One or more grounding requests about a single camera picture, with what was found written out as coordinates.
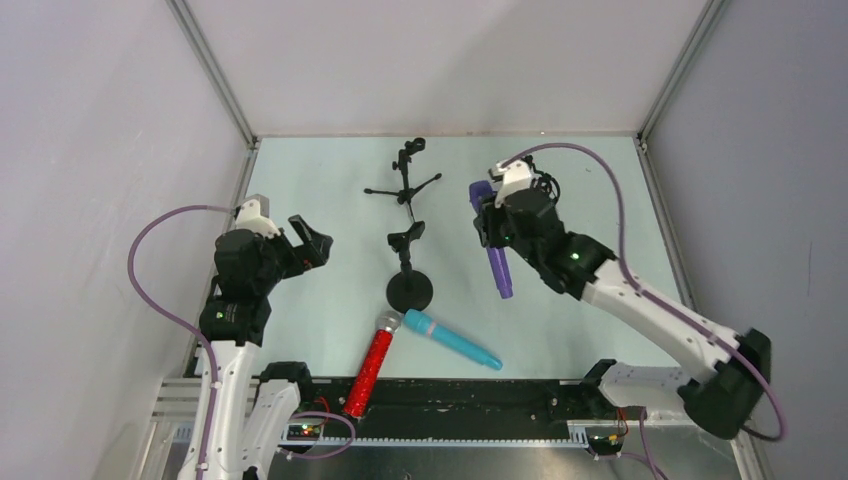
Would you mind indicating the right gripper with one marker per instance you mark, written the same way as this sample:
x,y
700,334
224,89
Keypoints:
x,y
495,221

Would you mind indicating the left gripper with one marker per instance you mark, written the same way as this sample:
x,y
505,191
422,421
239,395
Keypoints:
x,y
295,250

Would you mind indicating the purple microphone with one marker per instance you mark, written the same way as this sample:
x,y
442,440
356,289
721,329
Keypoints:
x,y
478,191

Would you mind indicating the black round-base mic stand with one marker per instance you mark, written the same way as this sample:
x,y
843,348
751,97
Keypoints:
x,y
410,288

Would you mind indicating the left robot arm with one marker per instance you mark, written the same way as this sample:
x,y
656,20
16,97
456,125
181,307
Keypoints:
x,y
230,439

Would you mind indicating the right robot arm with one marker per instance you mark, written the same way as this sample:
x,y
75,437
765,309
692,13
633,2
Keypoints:
x,y
721,374

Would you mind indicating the black tripod mic stand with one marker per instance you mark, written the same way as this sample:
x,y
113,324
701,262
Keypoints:
x,y
405,195

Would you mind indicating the blue microphone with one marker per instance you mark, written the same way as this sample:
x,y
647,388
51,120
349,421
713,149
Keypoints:
x,y
425,325

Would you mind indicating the red glitter microphone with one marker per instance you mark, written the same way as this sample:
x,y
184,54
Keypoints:
x,y
386,326

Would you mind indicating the left circuit board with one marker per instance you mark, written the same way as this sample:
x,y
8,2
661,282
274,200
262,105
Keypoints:
x,y
303,432

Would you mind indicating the circuit board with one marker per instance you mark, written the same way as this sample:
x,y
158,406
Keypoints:
x,y
603,442
303,432

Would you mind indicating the right circuit board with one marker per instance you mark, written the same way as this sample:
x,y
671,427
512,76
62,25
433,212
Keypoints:
x,y
603,442

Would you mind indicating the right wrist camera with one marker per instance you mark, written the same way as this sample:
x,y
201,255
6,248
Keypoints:
x,y
509,177

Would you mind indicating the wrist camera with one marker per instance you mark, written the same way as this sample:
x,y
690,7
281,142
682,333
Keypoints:
x,y
509,177
253,215

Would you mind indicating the black shock-mount tripod stand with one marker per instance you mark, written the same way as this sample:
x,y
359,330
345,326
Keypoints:
x,y
543,181

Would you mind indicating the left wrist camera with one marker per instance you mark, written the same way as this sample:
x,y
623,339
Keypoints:
x,y
253,215

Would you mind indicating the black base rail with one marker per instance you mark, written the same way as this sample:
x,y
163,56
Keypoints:
x,y
484,412

